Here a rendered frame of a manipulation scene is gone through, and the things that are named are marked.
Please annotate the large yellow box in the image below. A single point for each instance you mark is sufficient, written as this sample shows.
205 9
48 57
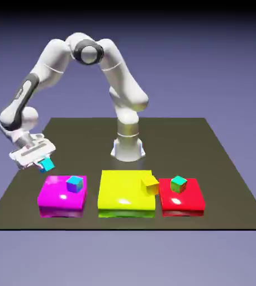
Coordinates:
123 190

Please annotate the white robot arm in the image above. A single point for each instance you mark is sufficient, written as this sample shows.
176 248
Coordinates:
123 80

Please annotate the large magenta box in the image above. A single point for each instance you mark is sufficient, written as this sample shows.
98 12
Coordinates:
58 196

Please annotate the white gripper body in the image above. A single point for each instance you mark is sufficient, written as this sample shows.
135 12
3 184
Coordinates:
33 152

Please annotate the large red box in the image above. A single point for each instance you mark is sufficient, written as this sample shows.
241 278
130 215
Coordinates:
181 198

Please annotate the small cyan cube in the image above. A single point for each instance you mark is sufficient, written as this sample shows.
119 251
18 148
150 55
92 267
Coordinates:
47 165

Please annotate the small green cube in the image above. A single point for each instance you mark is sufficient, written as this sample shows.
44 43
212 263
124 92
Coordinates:
178 184

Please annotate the small yellow cube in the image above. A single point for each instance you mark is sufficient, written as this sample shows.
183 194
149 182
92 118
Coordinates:
151 185

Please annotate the small blue cube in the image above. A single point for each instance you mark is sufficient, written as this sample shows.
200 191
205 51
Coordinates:
74 184

